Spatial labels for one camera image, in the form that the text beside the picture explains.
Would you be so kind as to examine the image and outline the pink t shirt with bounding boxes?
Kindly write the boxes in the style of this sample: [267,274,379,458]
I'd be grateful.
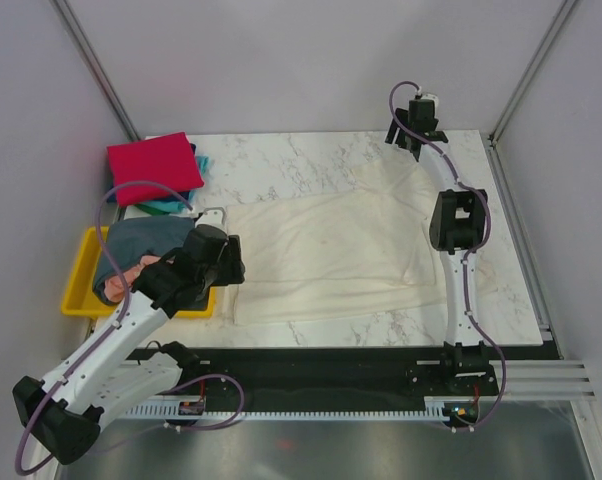
[103,255,160,304]

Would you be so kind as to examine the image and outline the right aluminium frame post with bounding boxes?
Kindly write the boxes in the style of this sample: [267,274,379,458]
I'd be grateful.
[487,0,581,146]

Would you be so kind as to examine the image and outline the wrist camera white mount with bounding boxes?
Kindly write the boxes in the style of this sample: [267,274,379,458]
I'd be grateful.
[188,207,227,233]
[415,91,439,104]

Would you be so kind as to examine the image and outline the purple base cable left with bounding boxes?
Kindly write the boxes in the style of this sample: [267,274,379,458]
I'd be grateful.
[95,369,252,451]

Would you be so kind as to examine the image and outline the white slotted cable duct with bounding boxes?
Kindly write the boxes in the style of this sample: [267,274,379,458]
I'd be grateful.
[125,394,497,421]

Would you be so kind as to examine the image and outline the cream white t shirt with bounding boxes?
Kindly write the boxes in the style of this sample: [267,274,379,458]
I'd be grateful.
[228,160,446,326]

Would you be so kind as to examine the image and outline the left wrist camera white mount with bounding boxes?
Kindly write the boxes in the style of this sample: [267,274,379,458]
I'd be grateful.
[188,207,227,233]

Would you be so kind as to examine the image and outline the grey blue t shirt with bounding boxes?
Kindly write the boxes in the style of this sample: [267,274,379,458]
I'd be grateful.
[92,216,194,306]

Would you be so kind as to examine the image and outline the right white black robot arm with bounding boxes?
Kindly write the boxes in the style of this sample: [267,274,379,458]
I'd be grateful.
[385,93,499,398]

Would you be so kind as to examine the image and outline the left aluminium frame post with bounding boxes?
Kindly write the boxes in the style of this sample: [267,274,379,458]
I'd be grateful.
[50,0,141,142]

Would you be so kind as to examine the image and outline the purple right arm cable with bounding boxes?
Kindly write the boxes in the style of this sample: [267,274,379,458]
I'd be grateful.
[388,80,507,401]

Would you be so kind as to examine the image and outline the aluminium frame post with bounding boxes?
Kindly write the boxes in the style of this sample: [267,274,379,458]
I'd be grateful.
[50,0,141,142]
[487,0,581,146]

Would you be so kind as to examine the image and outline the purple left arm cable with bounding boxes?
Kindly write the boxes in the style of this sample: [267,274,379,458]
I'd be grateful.
[14,180,195,476]

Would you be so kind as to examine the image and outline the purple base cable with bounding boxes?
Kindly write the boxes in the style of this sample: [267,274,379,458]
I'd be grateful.
[95,369,252,451]
[443,389,507,434]

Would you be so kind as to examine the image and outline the folded magenta t shirt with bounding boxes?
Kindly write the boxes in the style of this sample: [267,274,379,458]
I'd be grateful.
[107,132,205,193]

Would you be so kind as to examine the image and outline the folded navy blue t shirt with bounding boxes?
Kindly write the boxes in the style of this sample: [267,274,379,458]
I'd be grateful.
[104,143,198,204]

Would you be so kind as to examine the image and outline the folded turquoise t shirt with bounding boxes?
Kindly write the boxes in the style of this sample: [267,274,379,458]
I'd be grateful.
[137,155,210,214]

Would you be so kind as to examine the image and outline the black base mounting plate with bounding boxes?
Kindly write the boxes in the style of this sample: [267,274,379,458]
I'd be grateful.
[130,344,502,414]

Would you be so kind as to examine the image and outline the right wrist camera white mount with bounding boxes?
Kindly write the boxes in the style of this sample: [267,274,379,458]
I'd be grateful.
[415,91,439,104]

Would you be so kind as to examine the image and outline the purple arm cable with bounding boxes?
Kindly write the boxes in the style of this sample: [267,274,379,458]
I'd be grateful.
[14,180,195,476]
[388,80,507,401]

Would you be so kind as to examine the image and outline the aluminium extrusion rail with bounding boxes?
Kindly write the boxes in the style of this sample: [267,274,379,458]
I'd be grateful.
[503,360,595,401]

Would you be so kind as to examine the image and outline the yellow plastic tray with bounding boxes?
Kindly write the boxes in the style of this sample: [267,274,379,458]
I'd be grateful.
[60,227,217,320]

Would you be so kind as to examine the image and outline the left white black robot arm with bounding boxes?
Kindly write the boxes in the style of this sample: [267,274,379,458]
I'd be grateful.
[12,224,245,476]

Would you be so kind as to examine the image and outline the folded green t shirt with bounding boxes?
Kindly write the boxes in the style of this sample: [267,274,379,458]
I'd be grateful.
[135,204,169,216]

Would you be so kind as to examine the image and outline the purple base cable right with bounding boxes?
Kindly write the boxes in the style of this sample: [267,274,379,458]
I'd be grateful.
[443,389,507,434]

